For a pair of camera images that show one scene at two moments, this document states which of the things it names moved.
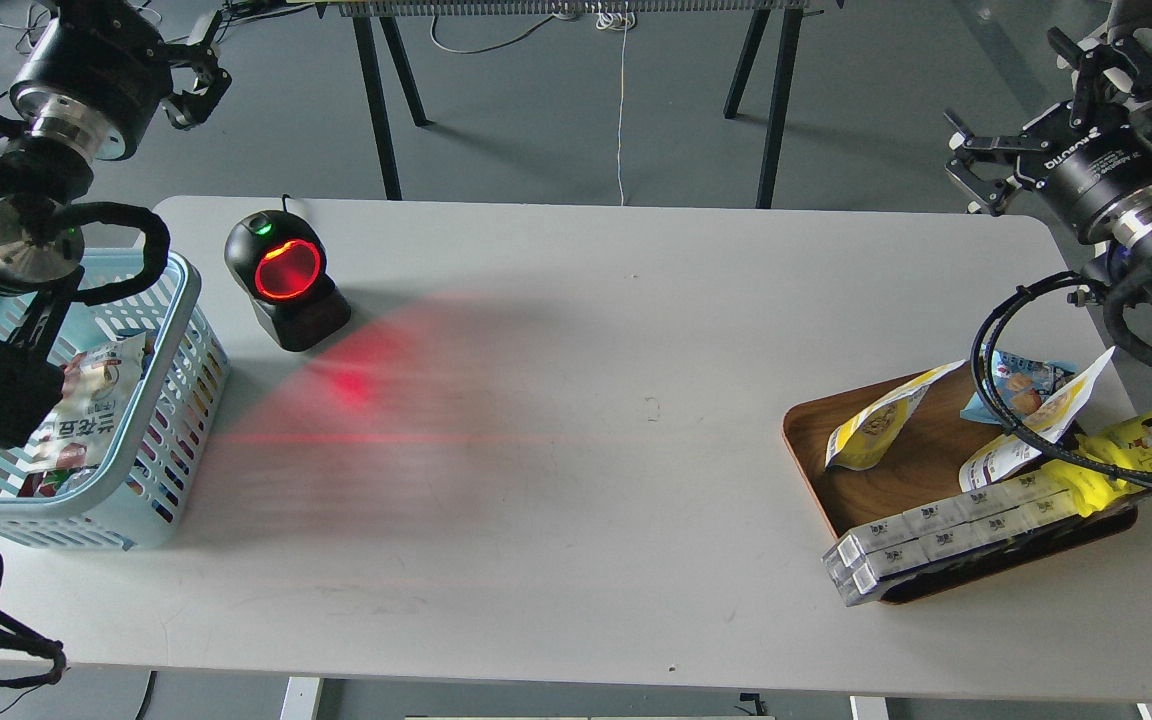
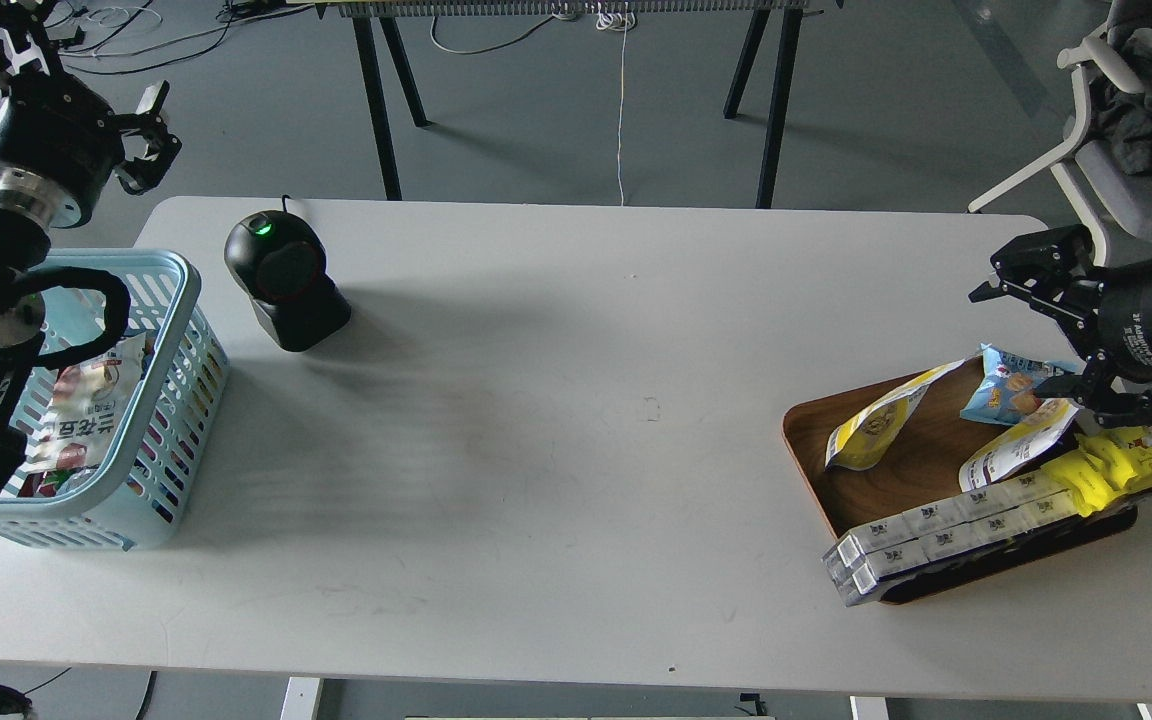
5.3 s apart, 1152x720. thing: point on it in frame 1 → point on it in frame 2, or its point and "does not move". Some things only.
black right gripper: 1108,176 → 1139,318
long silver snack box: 889,544 does not move
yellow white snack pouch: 867,436 does not move
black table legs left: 375,94 does not move
